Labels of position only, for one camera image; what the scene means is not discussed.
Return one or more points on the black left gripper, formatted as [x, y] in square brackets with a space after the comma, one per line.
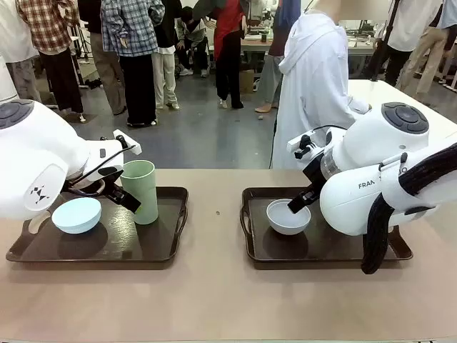
[113, 186]

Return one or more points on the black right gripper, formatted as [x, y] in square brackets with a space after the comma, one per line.
[314, 175]

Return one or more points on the light green tall cup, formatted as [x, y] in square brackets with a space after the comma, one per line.
[143, 193]

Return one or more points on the white bowl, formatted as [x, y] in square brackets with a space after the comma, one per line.
[285, 223]

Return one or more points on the light blue bowl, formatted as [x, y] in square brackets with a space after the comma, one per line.
[76, 216]

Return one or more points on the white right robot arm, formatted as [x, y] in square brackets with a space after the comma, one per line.
[378, 150]

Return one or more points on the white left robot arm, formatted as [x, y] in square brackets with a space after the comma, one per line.
[32, 157]

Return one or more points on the dark brown plastic tray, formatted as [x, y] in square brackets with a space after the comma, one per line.
[332, 246]
[118, 246]

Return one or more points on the person in white hoodie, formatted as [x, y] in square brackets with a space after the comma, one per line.
[314, 89]

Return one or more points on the bystander in grey trousers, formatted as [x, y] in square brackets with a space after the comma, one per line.
[267, 82]

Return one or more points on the bystander in cream trousers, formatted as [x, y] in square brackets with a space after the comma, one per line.
[166, 78]

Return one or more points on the cardboard box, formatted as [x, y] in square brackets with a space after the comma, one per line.
[246, 81]

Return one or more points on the bystander in black jacket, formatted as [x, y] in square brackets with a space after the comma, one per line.
[107, 71]

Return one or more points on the white side table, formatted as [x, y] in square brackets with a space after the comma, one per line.
[403, 93]

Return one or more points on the black tripod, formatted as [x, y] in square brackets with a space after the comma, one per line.
[79, 57]

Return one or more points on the bystander in blue plaid shirt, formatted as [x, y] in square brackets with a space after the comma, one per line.
[128, 28]

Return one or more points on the crouching bystander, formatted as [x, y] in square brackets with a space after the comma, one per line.
[194, 35]

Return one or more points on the bystander in red apron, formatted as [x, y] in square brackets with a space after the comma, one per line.
[226, 28]

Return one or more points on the bystander in tan trousers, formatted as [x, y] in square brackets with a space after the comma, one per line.
[428, 53]

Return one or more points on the bystander in red plaid shirt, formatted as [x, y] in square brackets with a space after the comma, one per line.
[46, 21]

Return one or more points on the bystander in white shirt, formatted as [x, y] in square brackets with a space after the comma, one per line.
[14, 35]

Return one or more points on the bystander white top black trousers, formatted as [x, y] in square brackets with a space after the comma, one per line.
[410, 28]

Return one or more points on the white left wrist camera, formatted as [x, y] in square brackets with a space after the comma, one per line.
[129, 145]

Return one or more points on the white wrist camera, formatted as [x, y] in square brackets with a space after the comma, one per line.
[300, 142]
[129, 145]

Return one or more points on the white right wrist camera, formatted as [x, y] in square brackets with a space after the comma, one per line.
[300, 142]

